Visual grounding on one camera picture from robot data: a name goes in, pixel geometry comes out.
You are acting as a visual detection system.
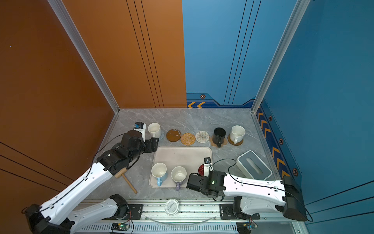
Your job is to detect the red inside mug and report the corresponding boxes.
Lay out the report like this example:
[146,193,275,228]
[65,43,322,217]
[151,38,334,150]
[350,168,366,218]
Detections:
[198,164,205,176]

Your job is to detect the glossy brown round coaster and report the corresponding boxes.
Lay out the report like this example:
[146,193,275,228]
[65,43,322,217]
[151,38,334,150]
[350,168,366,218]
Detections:
[166,129,182,142]

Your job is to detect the white mug blue handle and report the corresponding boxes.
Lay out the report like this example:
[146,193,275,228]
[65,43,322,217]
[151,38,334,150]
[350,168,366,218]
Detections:
[151,163,168,187]

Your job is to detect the white mug purple handle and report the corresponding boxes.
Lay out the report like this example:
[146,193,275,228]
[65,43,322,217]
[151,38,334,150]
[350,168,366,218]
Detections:
[171,166,187,191]

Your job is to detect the rattan woven coaster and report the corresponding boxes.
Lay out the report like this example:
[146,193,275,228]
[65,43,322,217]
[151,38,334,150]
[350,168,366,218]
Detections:
[180,133,196,146]

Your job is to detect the white multicolour woven coaster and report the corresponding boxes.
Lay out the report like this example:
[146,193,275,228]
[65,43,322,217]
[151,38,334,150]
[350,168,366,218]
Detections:
[195,131,210,143]

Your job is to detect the paw shaped wooden coaster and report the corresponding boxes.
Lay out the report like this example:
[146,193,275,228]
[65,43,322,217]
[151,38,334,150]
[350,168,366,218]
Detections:
[209,138,228,148]

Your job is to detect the brown cork round coaster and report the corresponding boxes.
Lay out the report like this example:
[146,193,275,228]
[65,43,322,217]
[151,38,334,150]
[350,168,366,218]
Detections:
[228,135,244,146]

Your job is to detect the black mug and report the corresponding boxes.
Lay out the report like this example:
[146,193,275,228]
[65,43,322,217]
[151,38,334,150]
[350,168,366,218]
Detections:
[212,127,226,148]

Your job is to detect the white speckled mug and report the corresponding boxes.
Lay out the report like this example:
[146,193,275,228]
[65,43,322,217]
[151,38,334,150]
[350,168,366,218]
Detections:
[230,125,246,143]

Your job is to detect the grey woven coaster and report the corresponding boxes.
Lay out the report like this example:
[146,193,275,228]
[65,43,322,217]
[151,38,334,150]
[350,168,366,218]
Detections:
[152,130,165,140]

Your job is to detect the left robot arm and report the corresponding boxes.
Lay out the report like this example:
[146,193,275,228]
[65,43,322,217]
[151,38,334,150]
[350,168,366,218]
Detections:
[23,130,159,234]

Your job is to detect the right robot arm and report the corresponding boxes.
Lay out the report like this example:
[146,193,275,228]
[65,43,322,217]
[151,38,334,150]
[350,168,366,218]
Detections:
[187,171,308,221]

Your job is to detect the beige serving tray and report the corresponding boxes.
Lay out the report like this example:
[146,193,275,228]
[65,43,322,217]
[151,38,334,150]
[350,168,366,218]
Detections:
[149,147,212,191]

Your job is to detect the white round lid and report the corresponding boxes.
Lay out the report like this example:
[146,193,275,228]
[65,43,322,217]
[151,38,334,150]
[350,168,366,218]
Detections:
[165,199,180,216]

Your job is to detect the wooden mallet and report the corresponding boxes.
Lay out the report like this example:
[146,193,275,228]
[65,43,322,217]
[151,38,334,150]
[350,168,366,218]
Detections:
[114,168,138,194]

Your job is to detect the right circuit board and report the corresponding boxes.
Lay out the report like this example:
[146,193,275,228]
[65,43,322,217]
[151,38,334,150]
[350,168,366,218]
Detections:
[236,222,252,234]

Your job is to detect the circuit board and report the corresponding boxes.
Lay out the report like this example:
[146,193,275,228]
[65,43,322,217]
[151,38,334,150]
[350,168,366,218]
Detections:
[236,222,252,234]
[111,223,131,234]

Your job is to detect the left circuit board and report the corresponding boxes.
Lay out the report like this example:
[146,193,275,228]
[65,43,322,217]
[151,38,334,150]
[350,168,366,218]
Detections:
[111,223,131,234]

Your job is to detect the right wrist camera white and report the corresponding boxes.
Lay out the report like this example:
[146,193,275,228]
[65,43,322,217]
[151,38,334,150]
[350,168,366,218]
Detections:
[203,158,212,176]

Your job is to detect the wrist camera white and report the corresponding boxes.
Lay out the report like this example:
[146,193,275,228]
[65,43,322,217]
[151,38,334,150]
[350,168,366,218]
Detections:
[133,122,147,141]
[203,158,212,176]

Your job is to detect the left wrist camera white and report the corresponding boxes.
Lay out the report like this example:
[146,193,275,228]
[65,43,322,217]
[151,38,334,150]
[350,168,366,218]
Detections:
[133,122,147,141]

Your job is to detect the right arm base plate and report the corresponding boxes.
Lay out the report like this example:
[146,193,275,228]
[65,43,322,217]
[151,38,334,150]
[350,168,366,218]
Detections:
[219,204,261,220]

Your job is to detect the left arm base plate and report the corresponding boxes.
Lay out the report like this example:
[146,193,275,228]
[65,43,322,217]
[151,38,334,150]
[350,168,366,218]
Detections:
[116,204,143,220]

